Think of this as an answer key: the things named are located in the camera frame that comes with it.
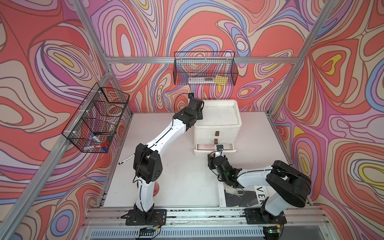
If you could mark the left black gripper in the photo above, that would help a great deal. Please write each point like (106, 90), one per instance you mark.
(199, 114)

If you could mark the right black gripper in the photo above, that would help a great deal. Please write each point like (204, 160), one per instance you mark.
(210, 161)

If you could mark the white plastic drawer cabinet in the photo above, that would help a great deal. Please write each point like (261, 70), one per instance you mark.
(220, 125)

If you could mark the pink umbrella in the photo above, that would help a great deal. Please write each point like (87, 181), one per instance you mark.
(206, 147)

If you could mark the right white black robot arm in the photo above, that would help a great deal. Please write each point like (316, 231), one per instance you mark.
(277, 187)

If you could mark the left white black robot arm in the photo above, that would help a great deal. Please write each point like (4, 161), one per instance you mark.
(148, 157)

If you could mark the black white magazine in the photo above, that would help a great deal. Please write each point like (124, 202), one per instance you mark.
(249, 197)

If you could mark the transparent box in basket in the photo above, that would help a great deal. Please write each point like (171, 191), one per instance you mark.
(201, 81)

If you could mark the yellow item in basket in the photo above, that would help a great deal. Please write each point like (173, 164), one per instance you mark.
(220, 80)

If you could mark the black white marker pen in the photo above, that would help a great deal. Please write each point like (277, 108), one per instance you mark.
(126, 159)

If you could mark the blue red marker pens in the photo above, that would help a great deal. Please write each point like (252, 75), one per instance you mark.
(99, 143)

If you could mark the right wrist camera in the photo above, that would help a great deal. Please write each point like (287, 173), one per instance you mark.
(219, 148)

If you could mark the black wire basket back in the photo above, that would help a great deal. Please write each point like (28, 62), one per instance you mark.
(204, 64)

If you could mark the black wire basket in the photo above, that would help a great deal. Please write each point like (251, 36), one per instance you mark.
(100, 114)
(204, 64)

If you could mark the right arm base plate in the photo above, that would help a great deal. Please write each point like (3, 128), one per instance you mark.
(254, 216)

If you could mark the aluminium frame rails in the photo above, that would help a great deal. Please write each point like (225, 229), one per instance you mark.
(54, 52)

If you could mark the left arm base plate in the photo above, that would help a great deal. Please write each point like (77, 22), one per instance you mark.
(156, 217)

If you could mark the black wire basket left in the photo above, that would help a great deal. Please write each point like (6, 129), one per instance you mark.
(100, 114)

